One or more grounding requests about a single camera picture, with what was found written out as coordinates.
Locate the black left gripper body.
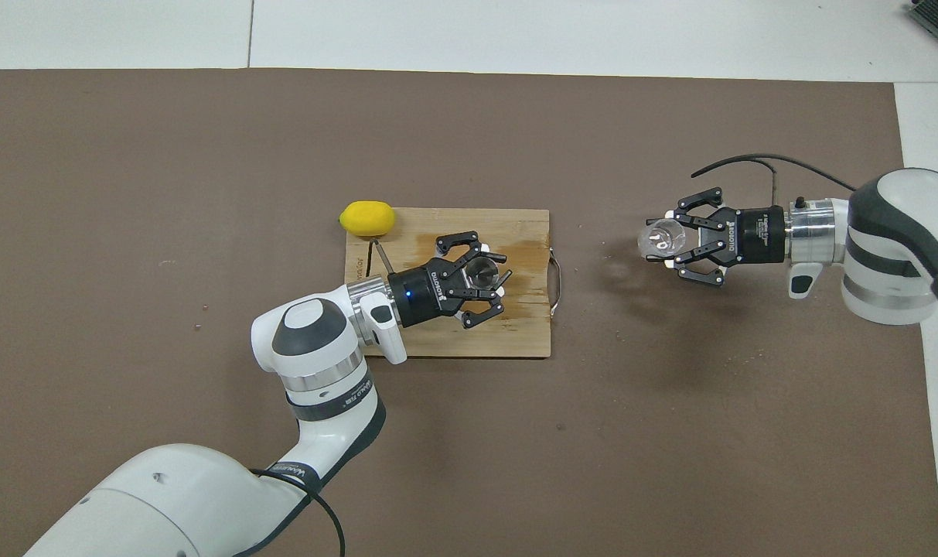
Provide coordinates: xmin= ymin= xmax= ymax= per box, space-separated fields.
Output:
xmin=387 ymin=262 xmax=474 ymax=329

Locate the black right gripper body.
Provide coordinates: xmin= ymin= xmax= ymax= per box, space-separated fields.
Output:
xmin=704 ymin=206 xmax=787 ymax=272

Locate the metal jigger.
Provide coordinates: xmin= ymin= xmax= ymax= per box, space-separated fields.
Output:
xmin=466 ymin=258 xmax=502 ymax=299

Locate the clear glass cup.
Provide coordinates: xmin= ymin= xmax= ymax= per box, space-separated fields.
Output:
xmin=636 ymin=217 xmax=687 ymax=260

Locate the wooden cutting board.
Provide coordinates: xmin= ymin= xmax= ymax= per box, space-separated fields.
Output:
xmin=341 ymin=207 xmax=564 ymax=359

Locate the yellow lemon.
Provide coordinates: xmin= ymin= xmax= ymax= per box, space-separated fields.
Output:
xmin=339 ymin=200 xmax=397 ymax=237

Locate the brown table mat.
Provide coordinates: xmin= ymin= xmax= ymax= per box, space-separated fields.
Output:
xmin=0 ymin=68 xmax=938 ymax=557

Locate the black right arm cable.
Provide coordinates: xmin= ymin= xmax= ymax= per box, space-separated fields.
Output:
xmin=691 ymin=153 xmax=856 ymax=206

